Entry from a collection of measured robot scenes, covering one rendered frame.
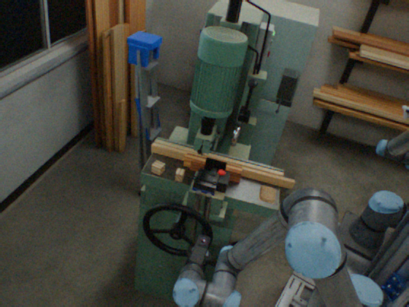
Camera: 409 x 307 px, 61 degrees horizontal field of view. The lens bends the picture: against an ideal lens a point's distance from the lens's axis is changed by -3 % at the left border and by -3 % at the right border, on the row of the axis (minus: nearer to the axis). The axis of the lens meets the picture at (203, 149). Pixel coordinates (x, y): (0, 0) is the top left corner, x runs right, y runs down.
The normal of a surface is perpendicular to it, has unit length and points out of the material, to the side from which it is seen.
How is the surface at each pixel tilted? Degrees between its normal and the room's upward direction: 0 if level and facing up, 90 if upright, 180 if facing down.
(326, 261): 84
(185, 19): 90
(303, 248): 85
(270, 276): 0
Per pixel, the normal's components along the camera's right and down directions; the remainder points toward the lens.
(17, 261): 0.15, -0.80
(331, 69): -0.29, 0.53
